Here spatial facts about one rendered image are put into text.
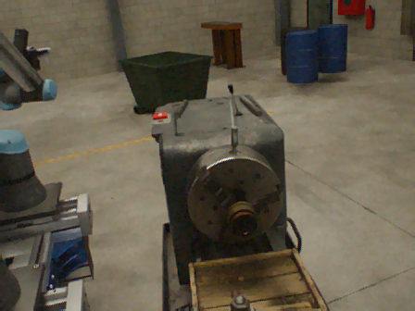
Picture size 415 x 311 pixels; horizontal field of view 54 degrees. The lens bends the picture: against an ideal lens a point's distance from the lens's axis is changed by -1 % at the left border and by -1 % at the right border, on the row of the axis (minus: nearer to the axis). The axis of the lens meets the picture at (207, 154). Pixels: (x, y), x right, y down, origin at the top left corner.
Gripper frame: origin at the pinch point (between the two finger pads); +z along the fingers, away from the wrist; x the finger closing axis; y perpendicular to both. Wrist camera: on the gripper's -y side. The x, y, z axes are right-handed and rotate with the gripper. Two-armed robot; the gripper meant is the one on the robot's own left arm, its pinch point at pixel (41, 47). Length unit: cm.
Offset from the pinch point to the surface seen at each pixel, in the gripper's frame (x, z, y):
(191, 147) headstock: 69, -32, 26
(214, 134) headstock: 77, -27, 23
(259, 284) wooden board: 96, -62, 57
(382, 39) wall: 360, 813, 72
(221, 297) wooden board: 85, -68, 59
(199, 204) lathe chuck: 75, -48, 39
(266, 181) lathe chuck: 96, -43, 32
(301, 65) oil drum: 168, 592, 102
